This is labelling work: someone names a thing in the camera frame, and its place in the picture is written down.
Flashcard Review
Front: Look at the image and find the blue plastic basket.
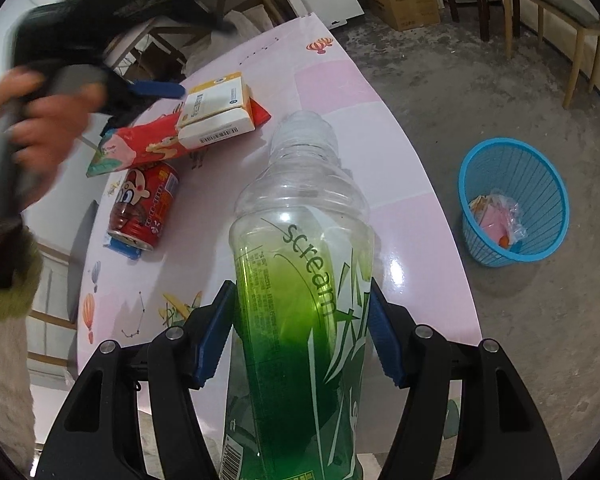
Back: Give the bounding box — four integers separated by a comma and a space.
457, 138, 571, 268

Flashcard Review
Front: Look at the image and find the white board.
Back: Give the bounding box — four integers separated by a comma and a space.
300, 0, 366, 28

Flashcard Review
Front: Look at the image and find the red snack bag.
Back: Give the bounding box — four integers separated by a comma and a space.
85, 97, 272, 178

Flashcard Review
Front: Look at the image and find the white cardboard box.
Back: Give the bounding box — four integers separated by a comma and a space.
176, 71, 256, 150

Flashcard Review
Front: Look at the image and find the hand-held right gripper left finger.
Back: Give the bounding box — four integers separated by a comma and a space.
34, 280, 237, 480

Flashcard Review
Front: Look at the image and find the red drink can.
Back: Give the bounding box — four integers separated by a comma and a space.
106, 161, 181, 252

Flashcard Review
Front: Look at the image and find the small blue packet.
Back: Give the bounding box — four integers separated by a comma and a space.
107, 237, 141, 262

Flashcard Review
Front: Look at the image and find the green plastic bottle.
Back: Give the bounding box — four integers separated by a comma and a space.
221, 110, 376, 480

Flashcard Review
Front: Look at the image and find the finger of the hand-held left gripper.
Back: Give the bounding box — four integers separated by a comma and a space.
100, 66, 187, 117

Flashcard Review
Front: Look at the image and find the person's left hand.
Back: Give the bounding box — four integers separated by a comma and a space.
0, 67, 108, 201

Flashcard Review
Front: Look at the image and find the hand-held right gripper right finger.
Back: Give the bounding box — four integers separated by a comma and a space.
367, 277, 563, 480

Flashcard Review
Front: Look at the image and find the wooden chair with black cushion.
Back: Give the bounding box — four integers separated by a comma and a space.
497, 0, 600, 111

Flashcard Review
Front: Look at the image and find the crumpled pink plastic wrapper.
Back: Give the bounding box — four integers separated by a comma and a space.
467, 190, 528, 251

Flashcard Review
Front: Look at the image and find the person's left forearm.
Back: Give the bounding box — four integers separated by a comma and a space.
0, 215, 46, 471

